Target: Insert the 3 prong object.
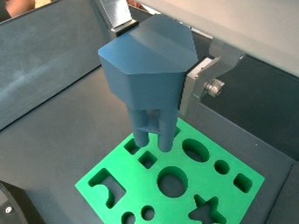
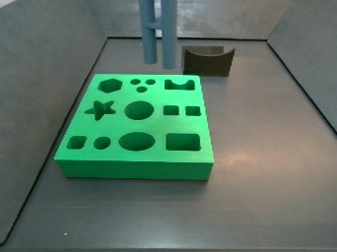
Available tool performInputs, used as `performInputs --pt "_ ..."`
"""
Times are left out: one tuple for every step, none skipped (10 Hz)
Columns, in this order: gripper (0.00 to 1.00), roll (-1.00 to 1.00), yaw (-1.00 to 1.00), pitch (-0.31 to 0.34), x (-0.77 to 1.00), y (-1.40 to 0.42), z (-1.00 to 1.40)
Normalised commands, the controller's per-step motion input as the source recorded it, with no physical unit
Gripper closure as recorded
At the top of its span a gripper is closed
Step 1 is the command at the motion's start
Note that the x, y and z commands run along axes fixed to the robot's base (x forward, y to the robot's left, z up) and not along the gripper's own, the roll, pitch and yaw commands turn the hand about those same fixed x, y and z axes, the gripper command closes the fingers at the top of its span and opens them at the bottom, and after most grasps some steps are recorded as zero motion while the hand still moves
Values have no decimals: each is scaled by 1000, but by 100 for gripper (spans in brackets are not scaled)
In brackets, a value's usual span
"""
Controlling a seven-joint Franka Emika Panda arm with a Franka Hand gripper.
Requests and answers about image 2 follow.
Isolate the blue three prong peg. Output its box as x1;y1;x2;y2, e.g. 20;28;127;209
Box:
138;0;178;69

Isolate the green shape sorter block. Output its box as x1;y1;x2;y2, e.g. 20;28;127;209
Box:
53;74;214;180

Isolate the dark brown curved block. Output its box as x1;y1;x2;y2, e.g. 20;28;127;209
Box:
182;45;235;77

